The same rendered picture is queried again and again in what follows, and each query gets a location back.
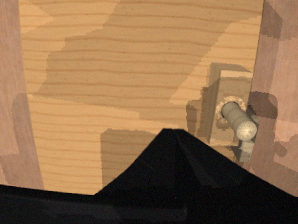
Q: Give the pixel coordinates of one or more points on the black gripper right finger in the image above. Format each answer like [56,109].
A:
[219,191]

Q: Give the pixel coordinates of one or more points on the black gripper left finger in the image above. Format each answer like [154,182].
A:
[151,175]

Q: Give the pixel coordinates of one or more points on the tan wooden dowel pin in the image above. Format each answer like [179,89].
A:
[241,124]

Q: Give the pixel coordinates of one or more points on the light brown wooden board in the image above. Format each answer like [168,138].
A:
[103,77]

